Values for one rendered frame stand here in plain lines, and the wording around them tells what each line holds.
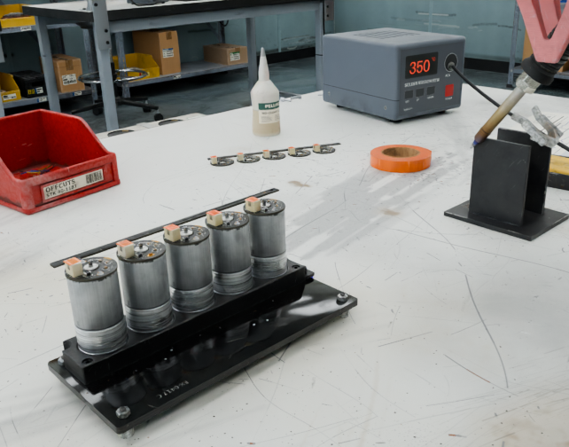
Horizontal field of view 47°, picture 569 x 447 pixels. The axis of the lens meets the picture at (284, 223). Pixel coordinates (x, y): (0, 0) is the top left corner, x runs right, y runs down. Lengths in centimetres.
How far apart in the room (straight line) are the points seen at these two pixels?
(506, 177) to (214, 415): 30
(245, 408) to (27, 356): 13
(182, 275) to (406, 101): 52
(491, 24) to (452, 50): 478
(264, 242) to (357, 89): 50
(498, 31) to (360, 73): 478
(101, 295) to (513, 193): 32
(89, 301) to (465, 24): 552
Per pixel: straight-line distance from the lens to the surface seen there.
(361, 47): 85
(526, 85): 49
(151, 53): 510
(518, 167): 51
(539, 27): 47
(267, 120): 77
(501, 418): 33
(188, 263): 35
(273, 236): 38
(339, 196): 58
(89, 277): 32
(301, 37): 642
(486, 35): 567
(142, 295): 34
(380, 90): 83
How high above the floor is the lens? 95
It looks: 23 degrees down
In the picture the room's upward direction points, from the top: 2 degrees counter-clockwise
